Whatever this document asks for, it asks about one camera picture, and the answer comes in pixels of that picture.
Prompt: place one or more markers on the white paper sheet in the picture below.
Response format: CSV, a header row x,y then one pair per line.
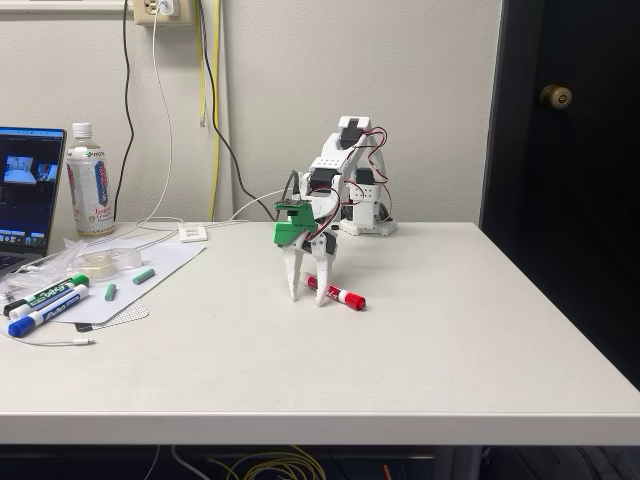
x,y
165,260

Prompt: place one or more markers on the black door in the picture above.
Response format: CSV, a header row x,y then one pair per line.
x,y
575,200

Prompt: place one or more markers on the clear plastic bags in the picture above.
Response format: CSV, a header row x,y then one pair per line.
x,y
55,262

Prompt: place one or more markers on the red dry-erase marker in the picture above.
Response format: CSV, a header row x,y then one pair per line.
x,y
350,299

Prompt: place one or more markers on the green chalk piece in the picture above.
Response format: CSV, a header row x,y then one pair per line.
x,y
110,292
143,276

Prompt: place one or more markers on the grey mesh mat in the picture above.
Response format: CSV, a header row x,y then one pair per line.
x,y
132,315

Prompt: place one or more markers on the plastic tea bottle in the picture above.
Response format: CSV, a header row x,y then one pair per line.
x,y
90,190

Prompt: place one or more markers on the black dry-erase marker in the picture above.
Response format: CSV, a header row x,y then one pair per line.
x,y
12,307

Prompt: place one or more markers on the open laptop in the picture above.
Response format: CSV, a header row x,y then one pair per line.
x,y
25,190

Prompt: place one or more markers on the white adapter box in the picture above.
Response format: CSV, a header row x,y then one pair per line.
x,y
193,233

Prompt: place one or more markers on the beige wall outlet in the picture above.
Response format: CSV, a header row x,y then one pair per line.
x,y
145,12

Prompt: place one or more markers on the green dry-erase marker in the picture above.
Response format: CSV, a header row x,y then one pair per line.
x,y
60,288

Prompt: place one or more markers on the white charger plug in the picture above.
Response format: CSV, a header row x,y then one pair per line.
x,y
166,6

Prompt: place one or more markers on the brass door knob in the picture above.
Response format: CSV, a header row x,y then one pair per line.
x,y
556,96

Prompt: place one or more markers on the blue dry-erase marker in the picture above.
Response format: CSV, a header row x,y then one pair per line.
x,y
50,312

